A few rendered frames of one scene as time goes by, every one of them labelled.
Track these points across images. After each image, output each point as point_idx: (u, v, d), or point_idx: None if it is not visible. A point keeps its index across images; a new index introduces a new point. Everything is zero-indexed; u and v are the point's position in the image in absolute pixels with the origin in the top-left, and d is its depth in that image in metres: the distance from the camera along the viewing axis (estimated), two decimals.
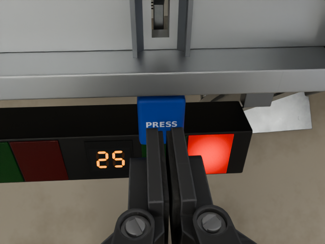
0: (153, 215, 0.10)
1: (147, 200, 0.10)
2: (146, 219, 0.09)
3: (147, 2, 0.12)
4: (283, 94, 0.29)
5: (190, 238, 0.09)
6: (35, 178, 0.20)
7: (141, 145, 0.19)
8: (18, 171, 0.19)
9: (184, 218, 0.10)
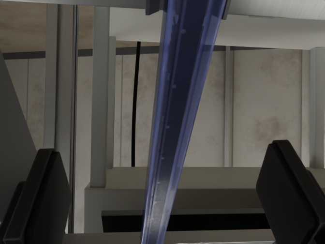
0: None
1: (18, 233, 0.09)
2: None
3: None
4: None
5: None
6: None
7: None
8: None
9: (318, 240, 0.09)
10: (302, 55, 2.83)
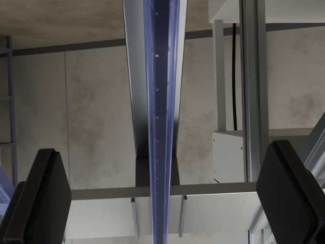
0: None
1: (18, 233, 0.09)
2: None
3: None
4: None
5: None
6: None
7: None
8: None
9: (318, 240, 0.09)
10: None
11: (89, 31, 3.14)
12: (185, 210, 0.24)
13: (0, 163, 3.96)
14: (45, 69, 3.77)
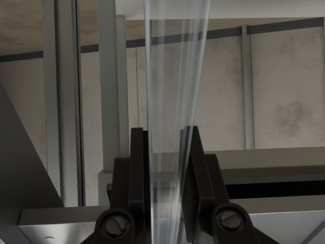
0: (134, 214, 0.10)
1: (130, 199, 0.10)
2: (125, 217, 0.09)
3: None
4: None
5: (209, 236, 0.09)
6: None
7: None
8: None
9: (201, 216, 0.10)
10: (324, 35, 2.67)
11: None
12: None
13: None
14: (24, 76, 3.63)
